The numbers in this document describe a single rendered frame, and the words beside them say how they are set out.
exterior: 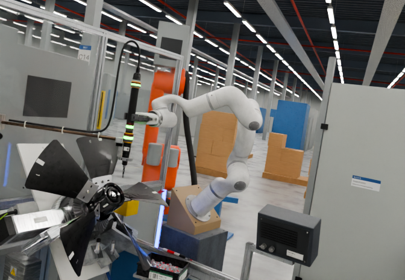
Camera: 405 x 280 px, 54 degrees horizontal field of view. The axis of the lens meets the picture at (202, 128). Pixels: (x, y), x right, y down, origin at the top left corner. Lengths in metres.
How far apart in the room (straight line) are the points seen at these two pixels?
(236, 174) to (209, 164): 7.80
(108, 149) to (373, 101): 2.03
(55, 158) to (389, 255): 2.44
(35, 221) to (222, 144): 8.34
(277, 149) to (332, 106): 7.74
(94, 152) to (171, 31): 4.04
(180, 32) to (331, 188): 3.42
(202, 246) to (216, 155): 7.66
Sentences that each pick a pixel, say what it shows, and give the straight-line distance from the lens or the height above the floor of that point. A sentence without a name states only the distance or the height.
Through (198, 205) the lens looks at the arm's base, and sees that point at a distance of 2.38.
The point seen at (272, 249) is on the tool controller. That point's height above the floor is 1.08.
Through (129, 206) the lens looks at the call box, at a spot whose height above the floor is 1.04.
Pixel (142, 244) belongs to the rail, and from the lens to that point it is 2.34.
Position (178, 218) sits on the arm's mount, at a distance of 2.41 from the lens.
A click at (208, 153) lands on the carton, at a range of 9.98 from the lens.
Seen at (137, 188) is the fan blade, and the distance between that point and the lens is 2.09.
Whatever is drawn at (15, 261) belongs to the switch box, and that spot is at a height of 0.83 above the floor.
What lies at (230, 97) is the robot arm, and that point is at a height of 1.73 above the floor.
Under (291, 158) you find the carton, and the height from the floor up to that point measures 0.64.
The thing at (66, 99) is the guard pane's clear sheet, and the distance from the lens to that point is 2.54.
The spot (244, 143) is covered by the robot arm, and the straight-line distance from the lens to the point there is 2.11.
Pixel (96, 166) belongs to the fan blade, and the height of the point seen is 1.31.
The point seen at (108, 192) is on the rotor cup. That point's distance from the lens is 1.81.
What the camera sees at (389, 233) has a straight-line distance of 3.27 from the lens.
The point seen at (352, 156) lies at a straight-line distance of 3.24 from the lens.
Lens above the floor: 1.66
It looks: 3 degrees down
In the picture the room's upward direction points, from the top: 9 degrees clockwise
